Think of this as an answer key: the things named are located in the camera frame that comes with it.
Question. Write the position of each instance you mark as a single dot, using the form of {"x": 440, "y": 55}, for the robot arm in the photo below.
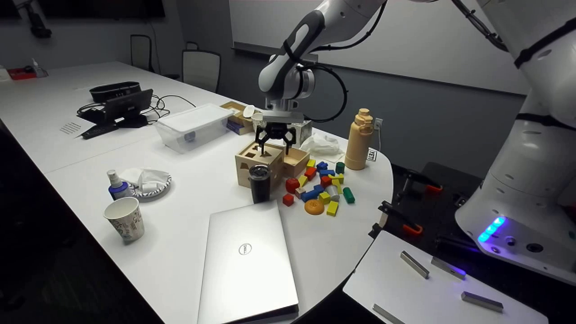
{"x": 522, "y": 180}

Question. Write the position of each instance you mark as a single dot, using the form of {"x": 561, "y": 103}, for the wall screen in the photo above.
{"x": 103, "y": 8}

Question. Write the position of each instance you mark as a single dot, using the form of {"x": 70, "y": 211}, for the open wooden box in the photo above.
{"x": 294, "y": 164}

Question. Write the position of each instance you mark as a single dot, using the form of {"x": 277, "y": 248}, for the yellow block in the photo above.
{"x": 303, "y": 180}
{"x": 332, "y": 208}
{"x": 324, "y": 198}
{"x": 311, "y": 163}
{"x": 337, "y": 178}

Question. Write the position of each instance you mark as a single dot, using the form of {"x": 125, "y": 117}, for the white cup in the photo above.
{"x": 257, "y": 120}

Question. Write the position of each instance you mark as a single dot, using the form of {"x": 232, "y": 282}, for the clear plastic container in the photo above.
{"x": 193, "y": 126}

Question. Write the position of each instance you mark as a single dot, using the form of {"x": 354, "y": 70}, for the tan water bottle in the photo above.
{"x": 359, "y": 144}

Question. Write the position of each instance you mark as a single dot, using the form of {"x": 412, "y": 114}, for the silver laptop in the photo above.
{"x": 247, "y": 261}

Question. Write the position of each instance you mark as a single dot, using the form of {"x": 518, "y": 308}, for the black tumbler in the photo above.
{"x": 260, "y": 186}

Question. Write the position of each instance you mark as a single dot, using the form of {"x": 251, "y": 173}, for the black speakerphone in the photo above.
{"x": 114, "y": 90}

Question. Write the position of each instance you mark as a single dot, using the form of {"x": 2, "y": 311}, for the printed paper sheet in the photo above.
{"x": 70, "y": 128}

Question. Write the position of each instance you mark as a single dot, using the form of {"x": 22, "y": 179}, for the black tablet on stand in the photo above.
{"x": 126, "y": 105}

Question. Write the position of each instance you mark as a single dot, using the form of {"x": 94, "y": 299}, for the crumpled white plastic bag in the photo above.
{"x": 321, "y": 145}

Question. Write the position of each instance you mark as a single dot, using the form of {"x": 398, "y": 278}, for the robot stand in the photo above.
{"x": 445, "y": 216}

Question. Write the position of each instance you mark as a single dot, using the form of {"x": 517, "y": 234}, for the white cylinder block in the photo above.
{"x": 332, "y": 192}

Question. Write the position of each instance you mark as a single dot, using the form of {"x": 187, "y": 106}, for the red tray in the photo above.
{"x": 20, "y": 73}

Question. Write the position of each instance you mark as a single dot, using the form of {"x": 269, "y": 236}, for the metal bar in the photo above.
{"x": 415, "y": 264}
{"x": 387, "y": 314}
{"x": 481, "y": 301}
{"x": 447, "y": 267}

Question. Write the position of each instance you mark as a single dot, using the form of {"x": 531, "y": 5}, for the green cylinder block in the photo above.
{"x": 340, "y": 168}
{"x": 348, "y": 195}

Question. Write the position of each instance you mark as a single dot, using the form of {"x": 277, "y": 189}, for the wall socket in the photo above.
{"x": 378, "y": 123}

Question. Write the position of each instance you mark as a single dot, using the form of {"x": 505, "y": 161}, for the small pink block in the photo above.
{"x": 299, "y": 192}

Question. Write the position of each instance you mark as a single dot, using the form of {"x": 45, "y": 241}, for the black white sticker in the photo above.
{"x": 371, "y": 155}

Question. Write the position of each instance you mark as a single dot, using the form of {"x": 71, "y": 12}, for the white board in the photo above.
{"x": 427, "y": 292}

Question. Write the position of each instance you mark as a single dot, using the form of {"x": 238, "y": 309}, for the blue book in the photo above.
{"x": 238, "y": 128}

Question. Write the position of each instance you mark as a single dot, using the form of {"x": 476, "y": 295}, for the clear pump bottle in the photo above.
{"x": 38, "y": 69}

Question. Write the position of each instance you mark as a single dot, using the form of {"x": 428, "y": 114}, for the black remote control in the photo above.
{"x": 99, "y": 131}

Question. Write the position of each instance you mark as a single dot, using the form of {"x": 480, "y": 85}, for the printed paper cup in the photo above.
{"x": 127, "y": 222}

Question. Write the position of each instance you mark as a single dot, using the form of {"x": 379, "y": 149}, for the wooden lid with shape holes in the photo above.
{"x": 272, "y": 155}

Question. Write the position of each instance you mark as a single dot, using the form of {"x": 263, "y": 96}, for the wooden shape sorter box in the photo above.
{"x": 252, "y": 173}

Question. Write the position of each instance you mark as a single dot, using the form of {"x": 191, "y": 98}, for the office chair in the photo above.
{"x": 200, "y": 69}
{"x": 141, "y": 51}
{"x": 192, "y": 45}

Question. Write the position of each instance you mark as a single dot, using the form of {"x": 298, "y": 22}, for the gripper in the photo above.
{"x": 276, "y": 128}

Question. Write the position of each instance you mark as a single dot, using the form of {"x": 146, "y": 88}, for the orange disc block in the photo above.
{"x": 314, "y": 207}

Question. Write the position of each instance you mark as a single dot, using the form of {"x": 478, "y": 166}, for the whiteboard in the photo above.
{"x": 405, "y": 40}

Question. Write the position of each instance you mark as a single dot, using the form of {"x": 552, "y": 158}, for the patterned paper plate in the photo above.
{"x": 157, "y": 190}

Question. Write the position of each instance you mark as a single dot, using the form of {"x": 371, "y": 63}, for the small blue spray bottle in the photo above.
{"x": 118, "y": 188}

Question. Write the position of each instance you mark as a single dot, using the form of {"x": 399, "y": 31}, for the red cube block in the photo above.
{"x": 288, "y": 200}
{"x": 292, "y": 185}

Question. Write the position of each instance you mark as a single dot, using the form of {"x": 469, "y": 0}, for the tan wooden case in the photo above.
{"x": 234, "y": 110}

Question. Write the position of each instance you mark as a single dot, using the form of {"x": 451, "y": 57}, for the crumpled white tissue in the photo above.
{"x": 144, "y": 177}

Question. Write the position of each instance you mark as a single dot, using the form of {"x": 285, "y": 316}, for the blue block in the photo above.
{"x": 327, "y": 173}
{"x": 310, "y": 195}
{"x": 321, "y": 165}

